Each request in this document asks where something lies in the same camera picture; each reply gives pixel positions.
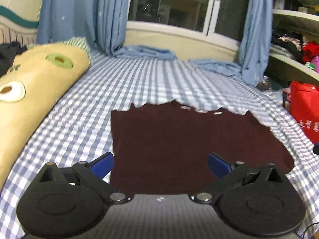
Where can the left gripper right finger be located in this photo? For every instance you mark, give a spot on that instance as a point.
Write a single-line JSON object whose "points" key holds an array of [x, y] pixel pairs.
{"points": [[229, 175]]}

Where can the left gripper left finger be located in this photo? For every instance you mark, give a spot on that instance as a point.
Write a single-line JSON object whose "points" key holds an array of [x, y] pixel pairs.
{"points": [[91, 176]]}

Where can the maroon t-shirt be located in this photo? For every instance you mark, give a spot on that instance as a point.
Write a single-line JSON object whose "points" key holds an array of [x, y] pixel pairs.
{"points": [[164, 149]]}

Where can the clothes on shelf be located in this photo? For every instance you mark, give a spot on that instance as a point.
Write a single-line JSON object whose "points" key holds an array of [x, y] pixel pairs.
{"points": [[295, 46]]}

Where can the dark navy clothes pile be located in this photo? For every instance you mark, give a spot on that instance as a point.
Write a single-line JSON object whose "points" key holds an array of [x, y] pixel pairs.
{"points": [[8, 52]]}

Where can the blue checkered bed sheet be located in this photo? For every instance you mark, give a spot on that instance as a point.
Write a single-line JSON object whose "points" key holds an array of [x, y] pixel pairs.
{"points": [[78, 127]]}

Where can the red fabric bag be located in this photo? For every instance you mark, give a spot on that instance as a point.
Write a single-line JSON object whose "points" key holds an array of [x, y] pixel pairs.
{"points": [[304, 107]]}

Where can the blue right curtain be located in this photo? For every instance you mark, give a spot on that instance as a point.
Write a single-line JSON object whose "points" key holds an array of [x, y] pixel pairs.
{"points": [[254, 47]]}

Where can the blue curtain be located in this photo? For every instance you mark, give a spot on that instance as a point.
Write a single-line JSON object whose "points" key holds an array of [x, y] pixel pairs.
{"points": [[254, 47], [102, 23]]}

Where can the yellow avocado print quilt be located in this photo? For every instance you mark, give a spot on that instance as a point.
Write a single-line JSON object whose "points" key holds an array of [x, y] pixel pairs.
{"points": [[38, 78]]}

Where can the white framed window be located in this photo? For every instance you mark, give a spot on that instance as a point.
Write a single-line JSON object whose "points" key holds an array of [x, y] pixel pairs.
{"points": [[218, 22]]}

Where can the blue left curtain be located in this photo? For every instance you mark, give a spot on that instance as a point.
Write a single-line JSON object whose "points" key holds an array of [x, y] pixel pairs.
{"points": [[102, 23]]}

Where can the teal trimmed headboard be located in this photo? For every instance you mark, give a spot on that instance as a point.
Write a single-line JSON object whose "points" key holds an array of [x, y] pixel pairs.
{"points": [[17, 29]]}

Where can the white wall shelf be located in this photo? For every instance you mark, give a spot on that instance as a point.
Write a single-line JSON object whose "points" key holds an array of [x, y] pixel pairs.
{"points": [[300, 16]]}

